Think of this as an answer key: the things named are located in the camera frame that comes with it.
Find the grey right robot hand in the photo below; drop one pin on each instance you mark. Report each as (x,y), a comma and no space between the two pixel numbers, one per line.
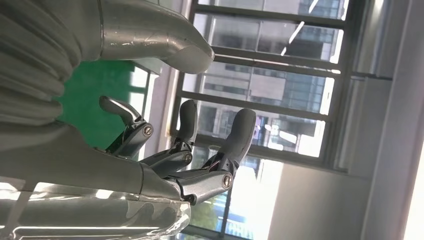
(82,165)

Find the green conveyor belt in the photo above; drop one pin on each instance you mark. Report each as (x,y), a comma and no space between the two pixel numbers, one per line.
(92,99)

